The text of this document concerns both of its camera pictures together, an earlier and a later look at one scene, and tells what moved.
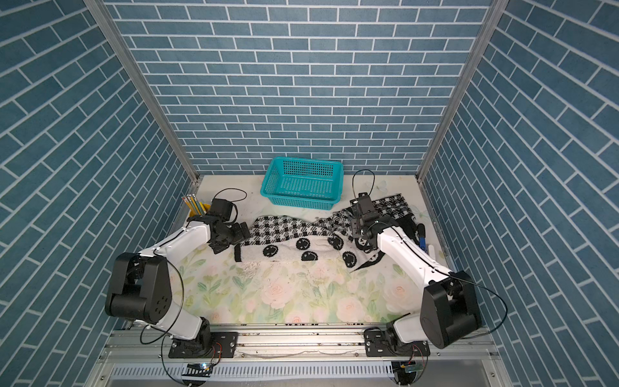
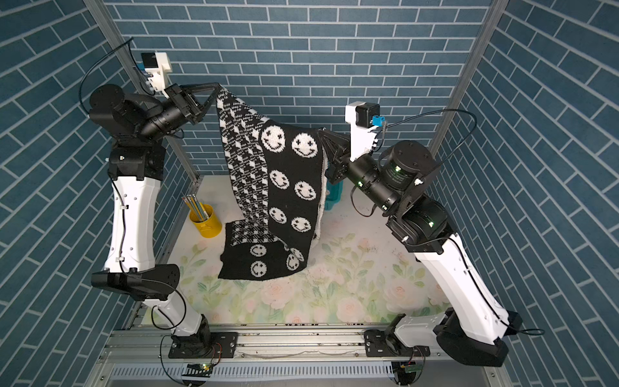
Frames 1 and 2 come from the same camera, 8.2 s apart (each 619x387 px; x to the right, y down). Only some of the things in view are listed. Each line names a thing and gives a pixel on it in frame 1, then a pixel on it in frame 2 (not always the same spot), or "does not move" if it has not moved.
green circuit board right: x=414 y=368 does not move
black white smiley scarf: x=303 y=239 → x=280 y=168
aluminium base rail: x=466 y=343 does not move
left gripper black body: x=233 y=235 → x=180 y=102
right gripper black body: x=357 y=227 → x=342 y=173
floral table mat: x=213 y=280 does not move
